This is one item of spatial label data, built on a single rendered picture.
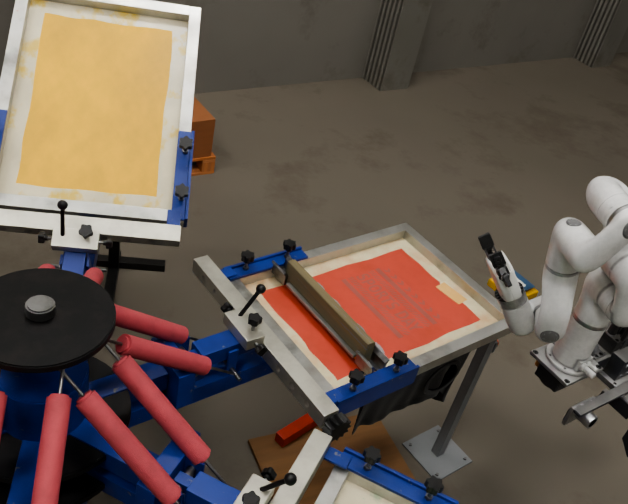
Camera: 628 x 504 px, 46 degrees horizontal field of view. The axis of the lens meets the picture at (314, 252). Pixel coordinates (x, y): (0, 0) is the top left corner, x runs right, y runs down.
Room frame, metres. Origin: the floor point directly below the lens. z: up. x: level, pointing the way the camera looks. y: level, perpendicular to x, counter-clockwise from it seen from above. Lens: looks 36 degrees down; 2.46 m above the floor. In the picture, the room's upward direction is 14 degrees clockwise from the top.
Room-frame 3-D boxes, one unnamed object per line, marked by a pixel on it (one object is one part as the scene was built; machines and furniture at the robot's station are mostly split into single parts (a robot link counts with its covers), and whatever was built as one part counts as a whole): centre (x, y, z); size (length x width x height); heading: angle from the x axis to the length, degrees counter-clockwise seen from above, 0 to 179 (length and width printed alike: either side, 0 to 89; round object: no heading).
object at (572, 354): (1.59, -0.77, 1.21); 0.16 x 0.13 x 0.15; 41
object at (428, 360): (1.85, -0.23, 0.97); 0.79 x 0.58 x 0.04; 134
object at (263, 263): (1.88, 0.14, 0.98); 0.30 x 0.05 x 0.07; 134
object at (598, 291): (1.59, -0.76, 1.37); 0.13 x 0.10 x 0.16; 22
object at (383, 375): (1.48, -0.25, 0.98); 0.30 x 0.05 x 0.07; 134
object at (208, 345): (1.46, 0.18, 1.02); 0.17 x 0.06 x 0.05; 134
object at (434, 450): (2.15, -0.72, 0.48); 0.22 x 0.22 x 0.96; 44
